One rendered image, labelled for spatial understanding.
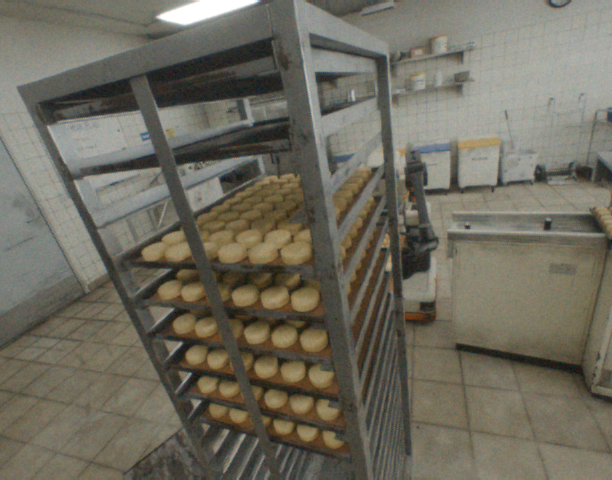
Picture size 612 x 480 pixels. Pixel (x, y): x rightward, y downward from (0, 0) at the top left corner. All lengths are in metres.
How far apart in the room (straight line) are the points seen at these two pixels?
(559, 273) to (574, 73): 4.38
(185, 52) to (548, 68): 5.82
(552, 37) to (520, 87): 0.64
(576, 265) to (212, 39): 1.97
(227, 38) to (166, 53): 0.09
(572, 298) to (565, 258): 0.24
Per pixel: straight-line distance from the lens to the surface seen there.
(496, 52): 5.95
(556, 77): 6.13
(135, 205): 0.76
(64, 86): 0.63
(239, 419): 0.91
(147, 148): 0.80
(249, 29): 0.42
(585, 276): 2.16
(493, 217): 2.30
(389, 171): 1.02
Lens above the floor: 1.72
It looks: 24 degrees down
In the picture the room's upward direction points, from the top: 11 degrees counter-clockwise
